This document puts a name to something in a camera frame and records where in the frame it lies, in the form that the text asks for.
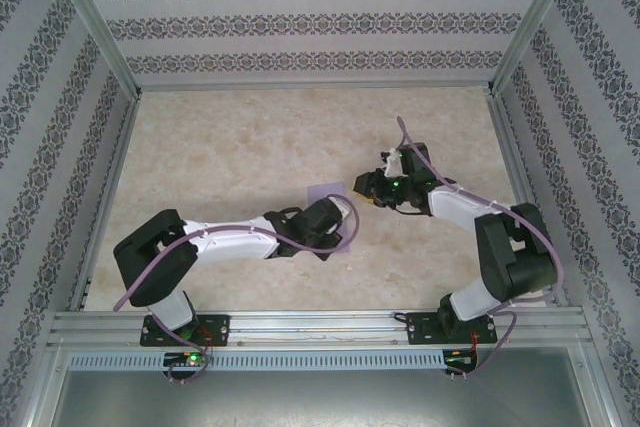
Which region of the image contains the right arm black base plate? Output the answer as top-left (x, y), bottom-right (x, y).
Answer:
top-left (407, 311), bottom-right (499, 347)

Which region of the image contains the slotted grey cable duct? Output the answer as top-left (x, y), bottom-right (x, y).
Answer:
top-left (67, 349), bottom-right (446, 371)

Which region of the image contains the aluminium mounting rail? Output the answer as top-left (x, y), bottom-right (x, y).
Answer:
top-left (47, 309), bottom-right (594, 348)

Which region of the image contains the lilac cloth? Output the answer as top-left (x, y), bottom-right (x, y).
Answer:
top-left (305, 181), bottom-right (353, 254)

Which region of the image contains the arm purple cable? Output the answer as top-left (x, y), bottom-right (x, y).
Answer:
top-left (396, 115), bottom-right (562, 381)
top-left (112, 193), bottom-right (361, 386)

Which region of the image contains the aluminium frame post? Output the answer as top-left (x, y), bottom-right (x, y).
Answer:
top-left (487, 0), bottom-right (584, 97)
top-left (42, 0), bottom-right (144, 98)

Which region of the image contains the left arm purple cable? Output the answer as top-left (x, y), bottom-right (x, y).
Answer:
top-left (112, 193), bottom-right (361, 386)

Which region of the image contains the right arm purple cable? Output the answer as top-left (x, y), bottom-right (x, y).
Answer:
top-left (396, 115), bottom-right (562, 381)

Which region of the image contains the aluminium side rail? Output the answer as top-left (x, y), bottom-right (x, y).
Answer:
top-left (487, 91), bottom-right (569, 307)
top-left (69, 91), bottom-right (144, 311)

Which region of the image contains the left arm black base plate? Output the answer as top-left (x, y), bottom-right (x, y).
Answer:
top-left (139, 314), bottom-right (231, 348)

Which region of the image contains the grey metal sheet panel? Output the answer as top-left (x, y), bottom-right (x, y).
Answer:
top-left (24, 346), bottom-right (616, 427)

